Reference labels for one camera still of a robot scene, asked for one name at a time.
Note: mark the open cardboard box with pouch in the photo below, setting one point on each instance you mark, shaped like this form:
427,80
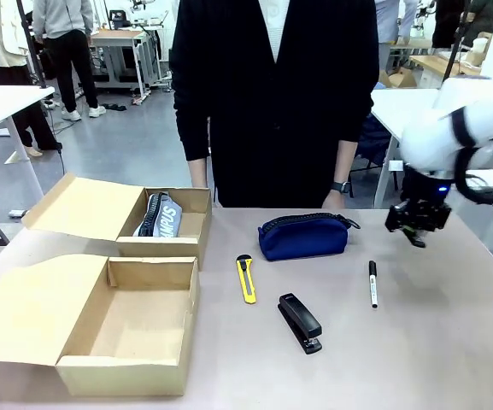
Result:
83,205

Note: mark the small white tag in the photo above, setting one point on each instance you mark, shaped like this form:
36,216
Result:
395,165

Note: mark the person in black cardigan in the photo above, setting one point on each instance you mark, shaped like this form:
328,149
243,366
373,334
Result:
271,107

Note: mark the white side table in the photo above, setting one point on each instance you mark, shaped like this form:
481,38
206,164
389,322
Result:
2,107

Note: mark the black wrist watch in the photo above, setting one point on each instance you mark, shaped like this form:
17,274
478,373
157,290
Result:
340,187

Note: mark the grey metal workbench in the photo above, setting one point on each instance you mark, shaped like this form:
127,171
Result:
120,47

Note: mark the black and white marker pen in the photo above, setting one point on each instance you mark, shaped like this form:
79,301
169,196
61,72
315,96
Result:
373,284

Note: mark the person's left forearm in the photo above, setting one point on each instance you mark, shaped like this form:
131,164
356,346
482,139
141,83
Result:
346,162

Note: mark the bystander in beige jacket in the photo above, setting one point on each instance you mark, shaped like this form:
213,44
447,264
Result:
2,38

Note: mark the black tripod pole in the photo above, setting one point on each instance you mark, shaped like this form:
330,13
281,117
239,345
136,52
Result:
32,47
457,42

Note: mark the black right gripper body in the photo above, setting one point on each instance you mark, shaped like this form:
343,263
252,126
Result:
425,192

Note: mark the person's left hand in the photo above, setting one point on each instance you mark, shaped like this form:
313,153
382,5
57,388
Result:
333,200

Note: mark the blue zippered pencil case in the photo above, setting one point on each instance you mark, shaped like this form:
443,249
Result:
301,239

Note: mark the wooden top table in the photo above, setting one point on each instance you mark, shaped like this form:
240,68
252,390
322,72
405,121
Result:
438,64

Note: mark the person's right forearm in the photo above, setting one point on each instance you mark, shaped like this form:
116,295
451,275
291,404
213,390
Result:
197,173

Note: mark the grey Campus pencil case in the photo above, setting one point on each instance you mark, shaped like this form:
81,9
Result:
166,218

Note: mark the yellow utility knife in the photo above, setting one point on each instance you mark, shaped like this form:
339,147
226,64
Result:
246,282

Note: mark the black stapler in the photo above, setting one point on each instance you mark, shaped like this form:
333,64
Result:
299,318

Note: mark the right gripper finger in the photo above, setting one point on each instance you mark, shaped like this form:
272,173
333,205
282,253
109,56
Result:
414,239
393,220

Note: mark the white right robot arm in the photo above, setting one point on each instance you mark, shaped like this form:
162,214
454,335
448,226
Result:
442,128

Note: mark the bystander in grey top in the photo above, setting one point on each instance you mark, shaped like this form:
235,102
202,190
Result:
68,47

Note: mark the small open cardboard carton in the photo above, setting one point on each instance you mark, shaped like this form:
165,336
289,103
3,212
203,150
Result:
400,79

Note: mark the large open cardboard box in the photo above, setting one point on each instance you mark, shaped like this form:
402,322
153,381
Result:
28,307

